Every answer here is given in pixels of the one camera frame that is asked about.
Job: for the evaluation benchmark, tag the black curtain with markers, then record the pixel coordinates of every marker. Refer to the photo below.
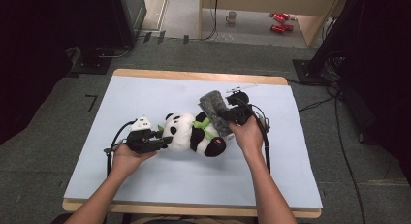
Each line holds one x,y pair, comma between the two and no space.
25,56
384,72

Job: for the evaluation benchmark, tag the wooden table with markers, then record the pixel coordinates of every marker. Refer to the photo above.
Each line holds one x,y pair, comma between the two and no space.
200,76

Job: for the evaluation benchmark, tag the person's lap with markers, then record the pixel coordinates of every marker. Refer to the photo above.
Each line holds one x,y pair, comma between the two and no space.
145,220

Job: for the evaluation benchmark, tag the person's right hand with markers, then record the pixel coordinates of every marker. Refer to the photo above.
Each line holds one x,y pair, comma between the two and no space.
247,138

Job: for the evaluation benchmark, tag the black stand base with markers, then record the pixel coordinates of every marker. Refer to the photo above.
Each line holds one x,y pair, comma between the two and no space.
92,64

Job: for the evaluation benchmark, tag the black stand with pole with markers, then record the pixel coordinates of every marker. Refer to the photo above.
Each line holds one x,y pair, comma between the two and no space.
310,72

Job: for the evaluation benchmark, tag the black cabinet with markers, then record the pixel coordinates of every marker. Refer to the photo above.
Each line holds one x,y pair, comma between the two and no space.
135,10

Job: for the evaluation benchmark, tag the wooden shelf unit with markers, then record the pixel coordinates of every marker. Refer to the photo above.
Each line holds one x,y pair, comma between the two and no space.
258,1

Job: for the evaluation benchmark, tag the light blue table mat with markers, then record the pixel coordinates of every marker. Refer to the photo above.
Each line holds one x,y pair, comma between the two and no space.
181,182

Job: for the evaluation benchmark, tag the person's left hand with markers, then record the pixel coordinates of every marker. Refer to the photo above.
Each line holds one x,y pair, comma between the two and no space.
129,161

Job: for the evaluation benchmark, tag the grey fluffy cloth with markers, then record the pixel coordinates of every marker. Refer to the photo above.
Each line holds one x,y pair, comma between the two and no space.
214,107

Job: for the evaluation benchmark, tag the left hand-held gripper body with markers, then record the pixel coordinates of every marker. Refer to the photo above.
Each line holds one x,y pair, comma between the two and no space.
143,140

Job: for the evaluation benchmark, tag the panda plush toy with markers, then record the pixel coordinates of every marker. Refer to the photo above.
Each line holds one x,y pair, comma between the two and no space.
181,130

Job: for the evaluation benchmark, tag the red drink can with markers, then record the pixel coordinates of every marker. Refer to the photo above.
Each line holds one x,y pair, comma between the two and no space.
278,28
288,27
278,18
286,16

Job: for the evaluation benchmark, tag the beige mug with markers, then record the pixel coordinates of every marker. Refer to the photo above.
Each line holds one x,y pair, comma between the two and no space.
231,16

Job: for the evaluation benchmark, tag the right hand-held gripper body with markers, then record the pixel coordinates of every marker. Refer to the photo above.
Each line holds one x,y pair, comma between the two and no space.
239,109

